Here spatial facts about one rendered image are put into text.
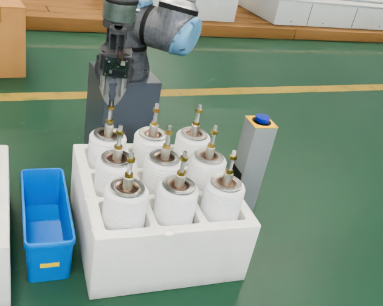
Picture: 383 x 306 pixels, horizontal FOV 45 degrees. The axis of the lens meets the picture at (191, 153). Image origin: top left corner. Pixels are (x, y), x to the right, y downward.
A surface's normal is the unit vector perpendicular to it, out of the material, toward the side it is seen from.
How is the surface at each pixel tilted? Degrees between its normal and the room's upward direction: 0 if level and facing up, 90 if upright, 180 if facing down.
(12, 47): 90
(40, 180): 88
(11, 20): 90
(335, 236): 0
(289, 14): 90
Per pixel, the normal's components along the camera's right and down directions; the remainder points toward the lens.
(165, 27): -0.32, 0.18
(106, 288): 0.32, 0.52
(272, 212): 0.17, -0.85
